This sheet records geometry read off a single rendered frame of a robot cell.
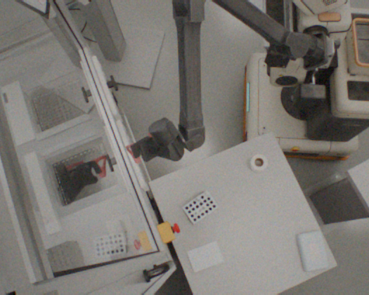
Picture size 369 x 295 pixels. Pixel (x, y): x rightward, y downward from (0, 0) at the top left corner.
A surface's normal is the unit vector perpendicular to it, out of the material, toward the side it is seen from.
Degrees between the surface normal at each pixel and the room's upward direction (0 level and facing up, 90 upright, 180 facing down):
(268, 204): 0
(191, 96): 45
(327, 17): 8
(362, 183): 0
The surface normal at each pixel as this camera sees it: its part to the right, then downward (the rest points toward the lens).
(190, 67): 0.40, 0.36
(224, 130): -0.04, -0.25
